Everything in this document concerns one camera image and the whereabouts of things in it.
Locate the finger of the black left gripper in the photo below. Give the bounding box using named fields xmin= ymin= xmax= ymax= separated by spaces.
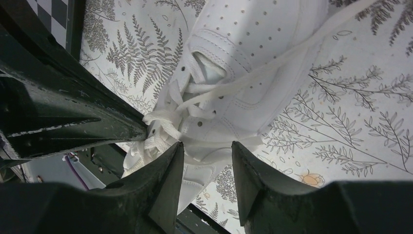
xmin=0 ymin=3 xmax=143 ymax=123
xmin=0 ymin=62 xmax=147 ymax=160

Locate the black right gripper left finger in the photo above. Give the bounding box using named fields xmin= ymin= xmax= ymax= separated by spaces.
xmin=0 ymin=141 xmax=185 ymax=234

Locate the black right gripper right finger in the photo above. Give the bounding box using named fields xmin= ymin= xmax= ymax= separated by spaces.
xmin=232 ymin=141 xmax=413 ymax=234

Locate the white sneaker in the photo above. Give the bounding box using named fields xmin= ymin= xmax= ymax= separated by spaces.
xmin=123 ymin=0 xmax=373 ymax=212

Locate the black white chessboard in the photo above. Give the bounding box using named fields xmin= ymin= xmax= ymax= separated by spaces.
xmin=27 ymin=0 xmax=86 ymax=60

